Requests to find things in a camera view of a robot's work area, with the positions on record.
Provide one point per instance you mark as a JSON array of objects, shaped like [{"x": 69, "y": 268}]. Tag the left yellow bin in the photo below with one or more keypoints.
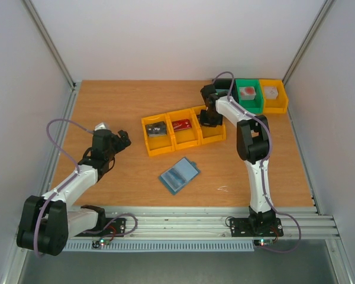
[{"x": 163, "y": 144}]

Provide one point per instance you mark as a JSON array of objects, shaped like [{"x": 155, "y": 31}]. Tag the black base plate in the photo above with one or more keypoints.
[
  {"x": 242, "y": 227},
  {"x": 119, "y": 226}
]

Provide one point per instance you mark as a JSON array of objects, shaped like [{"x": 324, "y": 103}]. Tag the small circuit board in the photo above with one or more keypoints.
[
  {"x": 264, "y": 242},
  {"x": 98, "y": 244}
]

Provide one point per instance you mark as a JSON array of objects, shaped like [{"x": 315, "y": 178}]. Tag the teal leather card holder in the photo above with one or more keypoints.
[{"x": 179, "y": 175}]

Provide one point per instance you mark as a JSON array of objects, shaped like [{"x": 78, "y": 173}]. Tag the far yellow storage bin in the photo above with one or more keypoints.
[{"x": 280, "y": 104}]

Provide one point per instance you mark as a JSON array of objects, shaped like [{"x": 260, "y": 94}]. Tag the green storage bin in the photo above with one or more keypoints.
[{"x": 255, "y": 106}]

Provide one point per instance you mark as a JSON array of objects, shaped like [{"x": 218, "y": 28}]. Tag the red VIP card stack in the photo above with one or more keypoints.
[{"x": 180, "y": 125}]

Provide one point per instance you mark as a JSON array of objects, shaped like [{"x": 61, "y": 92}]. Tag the right small circuit board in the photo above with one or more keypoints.
[{"x": 264, "y": 242}]

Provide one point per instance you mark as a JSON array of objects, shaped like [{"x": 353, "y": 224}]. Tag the black VIP card stack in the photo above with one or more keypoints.
[{"x": 156, "y": 129}]

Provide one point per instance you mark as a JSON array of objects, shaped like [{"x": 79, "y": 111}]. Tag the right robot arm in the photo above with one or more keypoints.
[{"x": 253, "y": 147}]

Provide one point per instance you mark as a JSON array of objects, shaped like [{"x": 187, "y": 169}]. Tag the corner aluminium post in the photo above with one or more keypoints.
[
  {"x": 309, "y": 36},
  {"x": 38, "y": 22}
]

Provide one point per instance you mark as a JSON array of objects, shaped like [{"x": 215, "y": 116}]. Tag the left small circuit board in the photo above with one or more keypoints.
[{"x": 98, "y": 244}]

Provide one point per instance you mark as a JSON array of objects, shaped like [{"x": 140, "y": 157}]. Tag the right corner aluminium post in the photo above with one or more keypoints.
[{"x": 309, "y": 36}]

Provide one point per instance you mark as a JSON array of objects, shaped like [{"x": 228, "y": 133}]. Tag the right yellow bin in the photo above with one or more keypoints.
[{"x": 209, "y": 135}]

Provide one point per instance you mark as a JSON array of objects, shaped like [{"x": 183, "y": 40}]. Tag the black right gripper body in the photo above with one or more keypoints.
[{"x": 210, "y": 117}]

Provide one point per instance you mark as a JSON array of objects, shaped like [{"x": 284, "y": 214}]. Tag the white card deck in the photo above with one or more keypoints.
[{"x": 270, "y": 92}]

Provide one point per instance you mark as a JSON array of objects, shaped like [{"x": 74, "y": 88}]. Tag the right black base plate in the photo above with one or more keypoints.
[{"x": 242, "y": 227}]

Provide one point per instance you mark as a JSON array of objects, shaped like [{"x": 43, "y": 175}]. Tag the middle yellow bin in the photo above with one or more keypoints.
[{"x": 187, "y": 138}]

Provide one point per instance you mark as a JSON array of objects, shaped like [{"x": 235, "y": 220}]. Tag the grey slotted cable duct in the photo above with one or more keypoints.
[{"x": 153, "y": 246}]

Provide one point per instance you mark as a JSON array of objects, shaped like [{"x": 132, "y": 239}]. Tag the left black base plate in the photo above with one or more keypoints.
[{"x": 119, "y": 226}]

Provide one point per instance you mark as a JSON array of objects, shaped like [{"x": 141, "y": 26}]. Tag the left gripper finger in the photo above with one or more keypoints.
[
  {"x": 122, "y": 133},
  {"x": 125, "y": 140}
]

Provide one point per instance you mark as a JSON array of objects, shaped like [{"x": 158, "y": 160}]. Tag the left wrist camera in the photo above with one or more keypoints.
[{"x": 102, "y": 126}]

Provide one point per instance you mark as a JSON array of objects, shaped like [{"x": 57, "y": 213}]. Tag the left corner aluminium post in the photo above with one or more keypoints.
[{"x": 38, "y": 22}]

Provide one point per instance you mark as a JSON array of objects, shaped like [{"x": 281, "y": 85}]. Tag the black storage bin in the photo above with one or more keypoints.
[{"x": 223, "y": 85}]

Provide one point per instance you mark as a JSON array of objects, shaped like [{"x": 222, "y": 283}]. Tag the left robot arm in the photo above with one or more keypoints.
[{"x": 47, "y": 222}]

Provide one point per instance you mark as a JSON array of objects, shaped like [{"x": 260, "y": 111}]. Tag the red spot card deck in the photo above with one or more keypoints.
[{"x": 247, "y": 93}]

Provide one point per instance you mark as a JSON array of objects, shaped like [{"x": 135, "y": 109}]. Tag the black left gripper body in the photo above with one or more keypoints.
[{"x": 118, "y": 148}]

